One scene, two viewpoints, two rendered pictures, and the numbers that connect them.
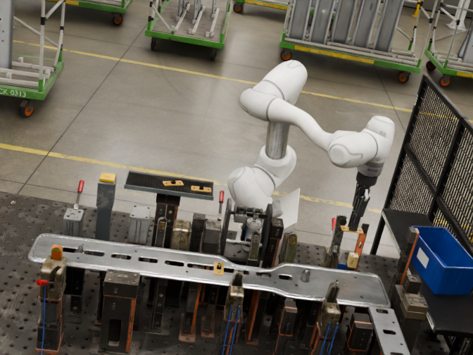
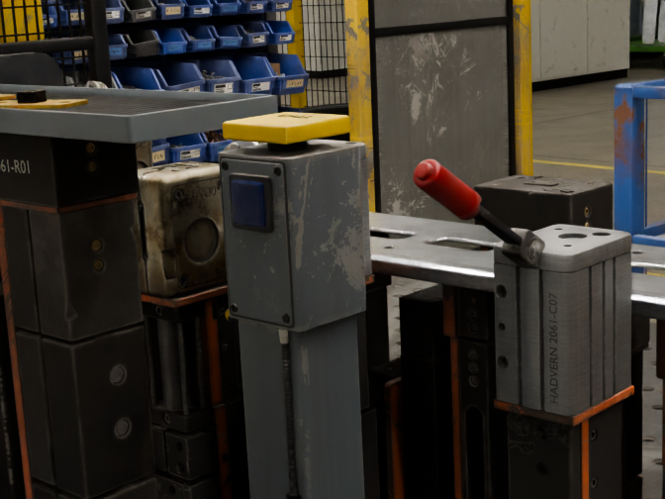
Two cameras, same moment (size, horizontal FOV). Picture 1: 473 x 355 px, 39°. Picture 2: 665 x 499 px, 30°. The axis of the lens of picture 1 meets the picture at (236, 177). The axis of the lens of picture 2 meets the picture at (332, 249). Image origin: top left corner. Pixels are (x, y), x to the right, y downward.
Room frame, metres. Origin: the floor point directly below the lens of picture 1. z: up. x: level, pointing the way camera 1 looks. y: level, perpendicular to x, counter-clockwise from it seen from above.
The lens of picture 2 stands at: (2.95, 1.15, 1.25)
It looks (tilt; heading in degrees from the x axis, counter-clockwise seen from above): 12 degrees down; 229
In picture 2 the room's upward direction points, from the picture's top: 3 degrees counter-clockwise
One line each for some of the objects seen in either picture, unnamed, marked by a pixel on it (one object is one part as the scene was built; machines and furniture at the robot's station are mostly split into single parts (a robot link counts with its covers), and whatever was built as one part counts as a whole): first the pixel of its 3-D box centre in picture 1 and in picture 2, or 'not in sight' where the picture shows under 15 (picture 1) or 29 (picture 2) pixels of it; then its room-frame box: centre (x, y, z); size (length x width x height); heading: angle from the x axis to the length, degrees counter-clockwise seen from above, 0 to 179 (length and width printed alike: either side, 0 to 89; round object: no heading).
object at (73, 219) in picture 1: (71, 251); (564, 475); (2.27, 0.61, 0.88); 0.11 x 0.10 x 0.36; 6
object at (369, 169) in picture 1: (370, 165); not in sight; (2.21, -0.46, 1.52); 0.09 x 0.09 x 0.06
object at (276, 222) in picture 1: (268, 263); not in sight; (2.40, -0.20, 0.91); 0.07 x 0.05 x 0.42; 6
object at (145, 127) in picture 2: (169, 184); (53, 108); (2.47, 0.27, 1.16); 0.37 x 0.14 x 0.02; 96
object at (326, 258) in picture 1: (323, 284); not in sight; (2.37, -0.44, 0.88); 0.07 x 0.06 x 0.35; 6
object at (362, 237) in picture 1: (351, 274); not in sight; (2.37, -0.54, 0.95); 0.03 x 0.01 x 0.50; 96
